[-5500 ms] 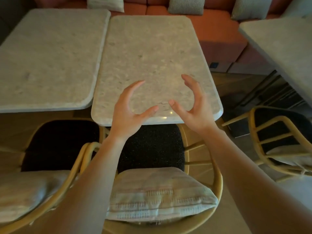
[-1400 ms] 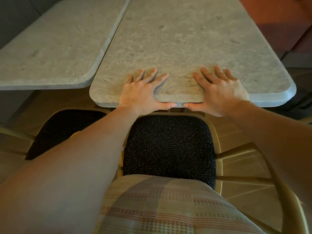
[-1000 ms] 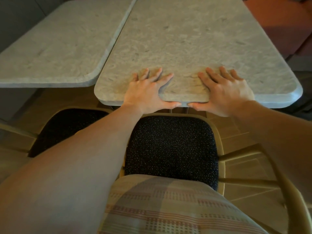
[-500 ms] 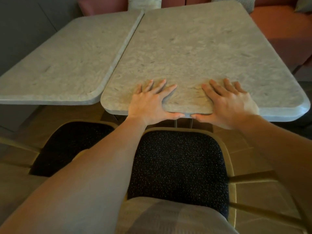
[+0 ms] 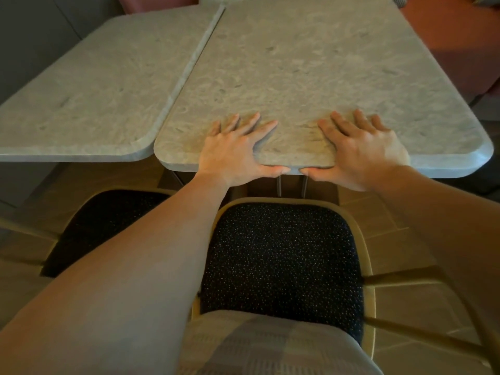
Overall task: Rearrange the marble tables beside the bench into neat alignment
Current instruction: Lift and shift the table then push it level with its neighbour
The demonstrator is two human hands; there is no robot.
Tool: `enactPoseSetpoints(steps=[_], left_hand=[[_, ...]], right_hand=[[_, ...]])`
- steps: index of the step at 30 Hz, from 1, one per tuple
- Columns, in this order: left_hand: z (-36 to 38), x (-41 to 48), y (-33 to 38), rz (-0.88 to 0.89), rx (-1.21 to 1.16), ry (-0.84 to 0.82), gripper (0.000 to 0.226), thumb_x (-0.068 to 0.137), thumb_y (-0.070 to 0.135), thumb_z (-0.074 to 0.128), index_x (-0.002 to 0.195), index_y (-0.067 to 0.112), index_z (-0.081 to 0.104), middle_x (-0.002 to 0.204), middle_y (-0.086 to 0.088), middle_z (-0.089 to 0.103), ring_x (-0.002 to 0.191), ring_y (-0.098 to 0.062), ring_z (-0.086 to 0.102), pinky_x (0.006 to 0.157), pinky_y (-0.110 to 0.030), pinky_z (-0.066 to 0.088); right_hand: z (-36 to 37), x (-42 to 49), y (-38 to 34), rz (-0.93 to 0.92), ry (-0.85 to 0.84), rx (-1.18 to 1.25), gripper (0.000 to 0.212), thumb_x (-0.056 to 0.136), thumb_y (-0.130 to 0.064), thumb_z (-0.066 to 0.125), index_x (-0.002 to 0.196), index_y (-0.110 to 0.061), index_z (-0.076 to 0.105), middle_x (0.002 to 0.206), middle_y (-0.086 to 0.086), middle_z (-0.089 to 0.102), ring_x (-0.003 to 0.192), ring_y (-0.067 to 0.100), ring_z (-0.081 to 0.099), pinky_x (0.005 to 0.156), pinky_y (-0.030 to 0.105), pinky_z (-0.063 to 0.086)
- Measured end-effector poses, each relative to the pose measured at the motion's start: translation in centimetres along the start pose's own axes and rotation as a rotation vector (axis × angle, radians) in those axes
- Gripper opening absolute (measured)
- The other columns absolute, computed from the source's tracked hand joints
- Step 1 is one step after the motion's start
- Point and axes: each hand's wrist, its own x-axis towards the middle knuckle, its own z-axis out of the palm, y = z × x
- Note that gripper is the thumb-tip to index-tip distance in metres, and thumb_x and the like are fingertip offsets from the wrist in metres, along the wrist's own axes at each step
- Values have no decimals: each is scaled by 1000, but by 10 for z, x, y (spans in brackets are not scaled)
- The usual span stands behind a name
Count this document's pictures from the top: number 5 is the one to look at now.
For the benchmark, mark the person's right middle finger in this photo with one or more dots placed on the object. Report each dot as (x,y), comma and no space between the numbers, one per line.
(342,122)

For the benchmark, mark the person's left forearm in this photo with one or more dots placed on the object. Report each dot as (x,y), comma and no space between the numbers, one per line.
(129,269)

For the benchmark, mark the metal table legs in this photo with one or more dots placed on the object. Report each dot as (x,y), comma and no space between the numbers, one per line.
(279,186)

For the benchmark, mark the pink upholstered seat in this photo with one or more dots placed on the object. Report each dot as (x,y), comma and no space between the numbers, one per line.
(156,3)

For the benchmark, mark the person's left little finger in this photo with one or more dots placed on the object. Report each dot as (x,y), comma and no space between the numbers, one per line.
(215,128)

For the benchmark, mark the person's left middle finger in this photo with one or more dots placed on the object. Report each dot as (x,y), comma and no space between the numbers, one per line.
(249,122)

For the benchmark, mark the person's left thumb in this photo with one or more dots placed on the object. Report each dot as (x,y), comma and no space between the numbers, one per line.
(273,171)

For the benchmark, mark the person's right forearm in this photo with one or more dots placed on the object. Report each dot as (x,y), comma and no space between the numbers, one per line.
(449,226)

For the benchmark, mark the person's right little finger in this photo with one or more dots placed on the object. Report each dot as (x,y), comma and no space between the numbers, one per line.
(380,122)

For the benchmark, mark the person's right thumb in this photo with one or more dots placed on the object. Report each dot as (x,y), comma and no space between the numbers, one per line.
(316,173)

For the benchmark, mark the person's right hand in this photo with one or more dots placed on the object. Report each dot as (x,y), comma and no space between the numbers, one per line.
(363,158)

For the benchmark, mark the red upholstered bench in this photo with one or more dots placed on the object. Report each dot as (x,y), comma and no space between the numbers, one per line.
(457,38)

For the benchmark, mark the wooden chair black speckled seat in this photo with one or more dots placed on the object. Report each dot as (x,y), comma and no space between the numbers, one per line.
(285,257)
(105,218)

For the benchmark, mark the person's left hand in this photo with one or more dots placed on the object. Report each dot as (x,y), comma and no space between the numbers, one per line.
(228,156)

